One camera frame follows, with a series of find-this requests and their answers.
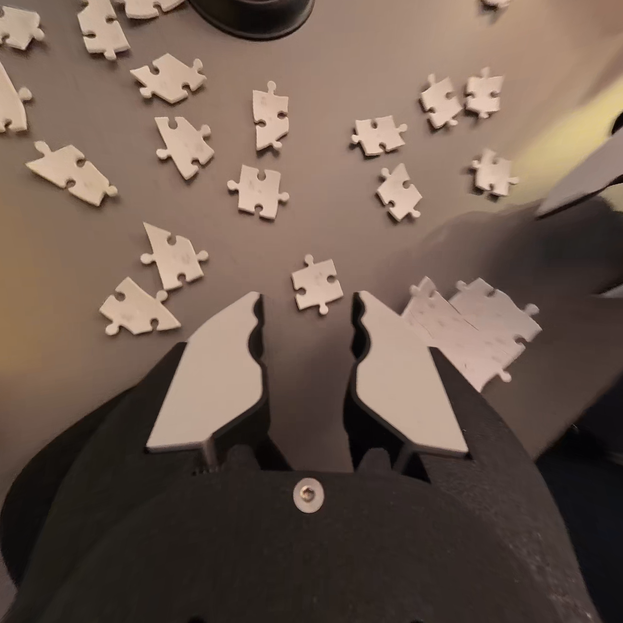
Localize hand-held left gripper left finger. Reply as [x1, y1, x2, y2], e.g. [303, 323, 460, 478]
[146, 292, 269, 465]

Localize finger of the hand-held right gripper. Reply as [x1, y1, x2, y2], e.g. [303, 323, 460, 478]
[534, 134, 623, 220]

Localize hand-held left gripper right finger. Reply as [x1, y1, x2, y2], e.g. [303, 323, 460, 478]
[343, 291, 470, 458]

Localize assembled white puzzle section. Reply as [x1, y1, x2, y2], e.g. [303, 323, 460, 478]
[401, 276, 542, 392]

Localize single white jigsaw piece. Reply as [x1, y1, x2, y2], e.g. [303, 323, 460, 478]
[291, 254, 344, 315]

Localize scattered loose puzzle pieces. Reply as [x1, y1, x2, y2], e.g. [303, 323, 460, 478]
[0, 0, 519, 336]

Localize black round stand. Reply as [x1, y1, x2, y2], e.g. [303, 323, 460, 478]
[187, 0, 314, 41]

